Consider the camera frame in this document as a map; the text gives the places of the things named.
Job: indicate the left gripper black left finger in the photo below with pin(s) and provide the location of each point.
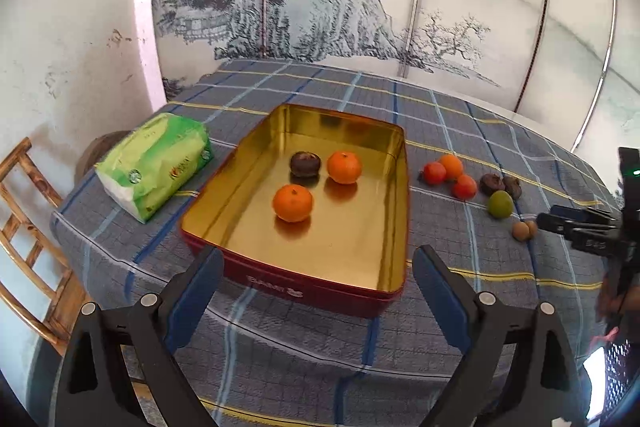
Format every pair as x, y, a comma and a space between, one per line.
95, 388

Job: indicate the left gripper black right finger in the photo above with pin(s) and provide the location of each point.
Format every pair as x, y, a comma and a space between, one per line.
517, 368

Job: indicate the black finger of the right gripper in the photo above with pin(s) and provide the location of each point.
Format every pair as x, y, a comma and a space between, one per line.
561, 219
609, 244

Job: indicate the brown longan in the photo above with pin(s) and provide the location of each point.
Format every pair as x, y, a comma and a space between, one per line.
532, 228
520, 231

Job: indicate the green lime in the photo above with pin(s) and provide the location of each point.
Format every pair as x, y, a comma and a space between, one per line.
500, 205

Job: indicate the red tomato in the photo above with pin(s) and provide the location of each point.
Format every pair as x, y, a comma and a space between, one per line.
464, 188
434, 173

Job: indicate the orange mandarin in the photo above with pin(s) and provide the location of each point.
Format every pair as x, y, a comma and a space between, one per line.
453, 166
293, 203
344, 167

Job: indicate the purple sleeve forearm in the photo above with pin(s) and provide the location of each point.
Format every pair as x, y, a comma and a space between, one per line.
621, 396

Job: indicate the person's right hand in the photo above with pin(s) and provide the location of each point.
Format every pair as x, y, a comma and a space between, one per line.
607, 304

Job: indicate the pink ribbon tag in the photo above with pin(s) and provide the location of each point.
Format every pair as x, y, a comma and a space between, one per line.
611, 335

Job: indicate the blue plaid tablecloth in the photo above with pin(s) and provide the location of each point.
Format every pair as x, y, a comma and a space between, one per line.
263, 360

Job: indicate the wooden chair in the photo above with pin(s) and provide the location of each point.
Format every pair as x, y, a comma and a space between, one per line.
66, 297

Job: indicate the green tissue pack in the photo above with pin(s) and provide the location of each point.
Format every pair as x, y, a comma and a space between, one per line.
150, 164

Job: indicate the orange mandarin in tin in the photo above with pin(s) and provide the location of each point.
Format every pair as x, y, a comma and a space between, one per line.
344, 167

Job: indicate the red gold metal tin box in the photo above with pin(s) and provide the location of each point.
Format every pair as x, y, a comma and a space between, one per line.
350, 255

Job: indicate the dark brown mangosteen in tin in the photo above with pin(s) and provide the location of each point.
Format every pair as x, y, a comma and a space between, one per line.
305, 164

